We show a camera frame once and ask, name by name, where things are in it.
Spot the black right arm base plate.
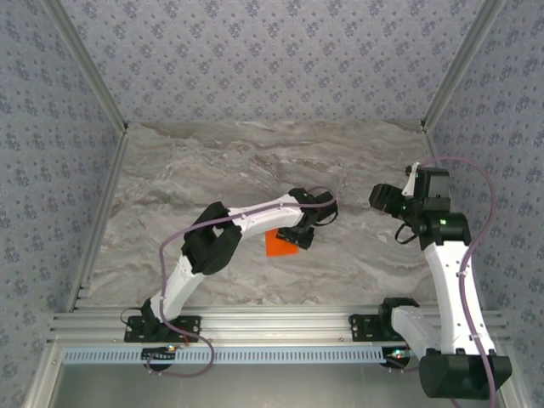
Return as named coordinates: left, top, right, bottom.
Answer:
left=348, top=313, right=400, bottom=343

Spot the aluminium table side rail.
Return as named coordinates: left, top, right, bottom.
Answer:
left=65, top=127, right=131, bottom=314
left=422, top=127, right=488, bottom=311

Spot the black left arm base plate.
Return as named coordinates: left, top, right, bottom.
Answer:
left=123, top=315, right=202, bottom=343

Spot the orange paper sheet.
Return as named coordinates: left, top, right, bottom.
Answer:
left=263, top=230, right=300, bottom=258

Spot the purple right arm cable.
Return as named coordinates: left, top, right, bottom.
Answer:
left=384, top=156, right=498, bottom=408

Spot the small black circuit board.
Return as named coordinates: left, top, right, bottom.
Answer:
left=382, top=346, right=416, bottom=367
left=141, top=346, right=178, bottom=362

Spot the aluminium frame bar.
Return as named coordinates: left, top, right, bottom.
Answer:
left=23, top=344, right=65, bottom=408
left=488, top=344, right=526, bottom=408

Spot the aluminium corner post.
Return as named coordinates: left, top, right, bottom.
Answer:
left=420, top=0, right=509, bottom=133
left=42, top=0, right=130, bottom=135

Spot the grey metal sheet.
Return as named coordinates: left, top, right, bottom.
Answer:
left=46, top=363, right=507, bottom=408

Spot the light blue slotted cable duct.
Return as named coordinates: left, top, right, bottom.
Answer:
left=63, top=347, right=390, bottom=366

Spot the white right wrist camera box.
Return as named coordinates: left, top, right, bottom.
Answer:
left=401, top=162, right=421, bottom=197

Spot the aluminium mounting rail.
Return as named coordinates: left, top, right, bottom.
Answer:
left=47, top=309, right=511, bottom=346

